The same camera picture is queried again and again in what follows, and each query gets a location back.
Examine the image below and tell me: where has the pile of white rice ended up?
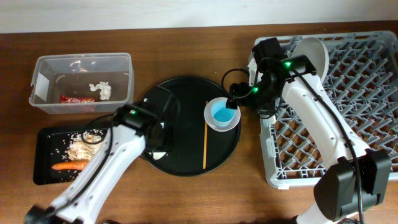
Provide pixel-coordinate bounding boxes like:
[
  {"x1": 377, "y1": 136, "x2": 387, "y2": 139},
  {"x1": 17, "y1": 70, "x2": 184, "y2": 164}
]
[{"x1": 55, "y1": 129, "x2": 105, "y2": 161}]

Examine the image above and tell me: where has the white paper cup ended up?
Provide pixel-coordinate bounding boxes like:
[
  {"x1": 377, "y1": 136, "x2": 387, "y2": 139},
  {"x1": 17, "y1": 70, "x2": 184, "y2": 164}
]
[{"x1": 152, "y1": 152, "x2": 167, "y2": 160}]

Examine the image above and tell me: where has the grey dishwasher rack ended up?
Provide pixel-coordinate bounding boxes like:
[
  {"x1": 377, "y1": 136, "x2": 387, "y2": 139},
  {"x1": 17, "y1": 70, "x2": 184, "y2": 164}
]
[{"x1": 260, "y1": 31, "x2": 397, "y2": 189}]

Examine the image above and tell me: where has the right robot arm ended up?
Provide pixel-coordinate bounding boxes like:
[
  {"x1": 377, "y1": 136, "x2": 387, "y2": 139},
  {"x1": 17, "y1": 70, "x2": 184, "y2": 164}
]
[{"x1": 226, "y1": 37, "x2": 392, "y2": 223}]

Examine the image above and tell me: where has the wooden chopstick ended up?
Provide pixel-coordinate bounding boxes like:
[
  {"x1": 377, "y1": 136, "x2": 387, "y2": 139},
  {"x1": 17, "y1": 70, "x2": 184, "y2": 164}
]
[{"x1": 202, "y1": 119, "x2": 208, "y2": 170}]

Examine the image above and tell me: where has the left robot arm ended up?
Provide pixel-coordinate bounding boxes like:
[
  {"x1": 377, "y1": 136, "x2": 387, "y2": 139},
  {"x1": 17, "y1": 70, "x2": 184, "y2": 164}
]
[{"x1": 24, "y1": 86, "x2": 180, "y2": 223}]

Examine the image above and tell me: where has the white tissue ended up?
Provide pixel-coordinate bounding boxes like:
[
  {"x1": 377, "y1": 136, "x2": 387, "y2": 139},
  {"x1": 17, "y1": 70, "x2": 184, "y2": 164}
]
[{"x1": 89, "y1": 82, "x2": 111, "y2": 101}]

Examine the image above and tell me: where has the black rectangular tray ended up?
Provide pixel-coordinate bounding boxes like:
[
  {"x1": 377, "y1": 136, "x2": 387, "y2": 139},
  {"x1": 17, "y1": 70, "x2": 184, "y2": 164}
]
[{"x1": 33, "y1": 120, "x2": 123, "y2": 185}]

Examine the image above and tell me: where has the orange carrot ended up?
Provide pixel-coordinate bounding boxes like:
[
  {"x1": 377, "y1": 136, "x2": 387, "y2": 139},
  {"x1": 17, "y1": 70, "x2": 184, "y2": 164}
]
[{"x1": 52, "y1": 160, "x2": 89, "y2": 170}]

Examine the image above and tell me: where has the grey plate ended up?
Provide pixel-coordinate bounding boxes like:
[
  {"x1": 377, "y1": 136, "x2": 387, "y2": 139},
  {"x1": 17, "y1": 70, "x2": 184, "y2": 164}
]
[{"x1": 291, "y1": 37, "x2": 329, "y2": 82}]

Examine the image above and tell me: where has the round black serving tray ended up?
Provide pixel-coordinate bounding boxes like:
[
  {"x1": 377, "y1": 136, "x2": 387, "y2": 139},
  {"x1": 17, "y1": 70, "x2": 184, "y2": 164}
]
[{"x1": 141, "y1": 76, "x2": 241, "y2": 177}]

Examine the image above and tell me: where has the clear plastic bin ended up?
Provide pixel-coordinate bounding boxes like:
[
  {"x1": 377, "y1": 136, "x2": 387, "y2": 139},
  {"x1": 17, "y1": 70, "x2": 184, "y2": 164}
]
[{"x1": 29, "y1": 53, "x2": 134, "y2": 114}]

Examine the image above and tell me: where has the pile of peanut shells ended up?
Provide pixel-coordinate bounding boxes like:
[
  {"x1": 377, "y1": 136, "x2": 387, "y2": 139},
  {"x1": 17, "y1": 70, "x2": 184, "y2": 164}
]
[{"x1": 67, "y1": 131, "x2": 102, "y2": 161}]

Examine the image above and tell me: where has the red snack wrapper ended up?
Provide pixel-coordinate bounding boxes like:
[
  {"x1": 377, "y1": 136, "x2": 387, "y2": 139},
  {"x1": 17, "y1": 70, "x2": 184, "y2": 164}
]
[{"x1": 59, "y1": 95, "x2": 96, "y2": 103}]

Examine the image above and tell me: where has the small white bowl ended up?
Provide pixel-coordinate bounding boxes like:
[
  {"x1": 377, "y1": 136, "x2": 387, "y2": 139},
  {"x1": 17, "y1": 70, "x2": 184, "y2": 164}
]
[{"x1": 204, "y1": 97, "x2": 241, "y2": 132}]

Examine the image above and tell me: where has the blue plastic cup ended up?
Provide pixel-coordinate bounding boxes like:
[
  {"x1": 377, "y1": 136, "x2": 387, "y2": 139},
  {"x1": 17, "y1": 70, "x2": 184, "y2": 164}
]
[{"x1": 211, "y1": 100, "x2": 236, "y2": 128}]

